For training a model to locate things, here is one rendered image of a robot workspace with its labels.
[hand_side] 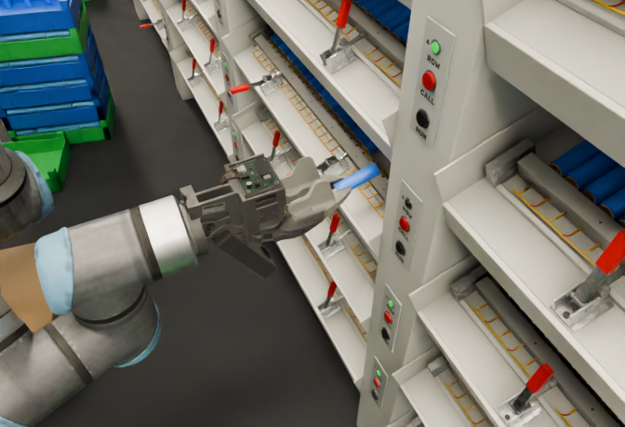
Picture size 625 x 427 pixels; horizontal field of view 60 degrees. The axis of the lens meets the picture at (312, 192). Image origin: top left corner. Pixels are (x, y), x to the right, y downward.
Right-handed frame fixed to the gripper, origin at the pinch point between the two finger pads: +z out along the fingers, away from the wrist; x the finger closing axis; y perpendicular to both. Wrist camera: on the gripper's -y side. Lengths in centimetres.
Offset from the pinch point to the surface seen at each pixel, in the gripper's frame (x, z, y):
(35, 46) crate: 114, -39, -26
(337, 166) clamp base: 10.4, 5.2, -6.1
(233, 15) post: 54, 4, 0
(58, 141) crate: 112, -43, -58
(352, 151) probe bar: 10.7, 8.1, -4.2
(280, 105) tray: 32.1, 4.3, -8.0
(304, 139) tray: 21.2, 4.4, -8.0
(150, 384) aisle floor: 20, -35, -62
